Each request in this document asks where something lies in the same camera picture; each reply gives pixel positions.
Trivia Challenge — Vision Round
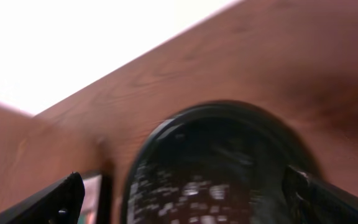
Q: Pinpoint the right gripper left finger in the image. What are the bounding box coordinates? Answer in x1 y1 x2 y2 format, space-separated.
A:
0 172 85 224

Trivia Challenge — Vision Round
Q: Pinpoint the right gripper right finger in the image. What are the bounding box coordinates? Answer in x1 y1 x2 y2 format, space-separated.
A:
282 166 358 224

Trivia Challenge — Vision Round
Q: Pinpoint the black rectangular soapy water tray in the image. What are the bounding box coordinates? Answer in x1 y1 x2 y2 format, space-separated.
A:
78 170 113 224

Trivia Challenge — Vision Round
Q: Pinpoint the round black serving tray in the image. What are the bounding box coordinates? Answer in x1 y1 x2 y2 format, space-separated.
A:
119 101 320 223

